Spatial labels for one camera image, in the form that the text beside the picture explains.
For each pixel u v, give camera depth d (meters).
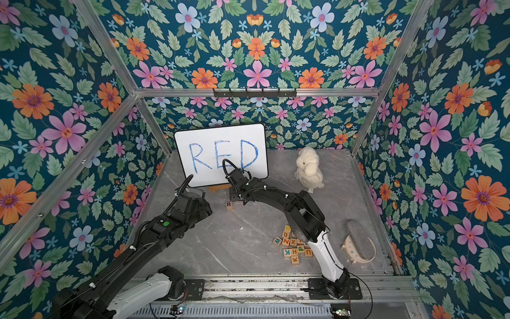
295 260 0.78
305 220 0.55
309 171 0.88
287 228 0.87
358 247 0.78
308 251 0.80
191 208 0.61
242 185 0.73
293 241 0.84
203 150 0.91
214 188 0.99
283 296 0.73
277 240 0.84
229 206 0.94
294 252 0.80
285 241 0.84
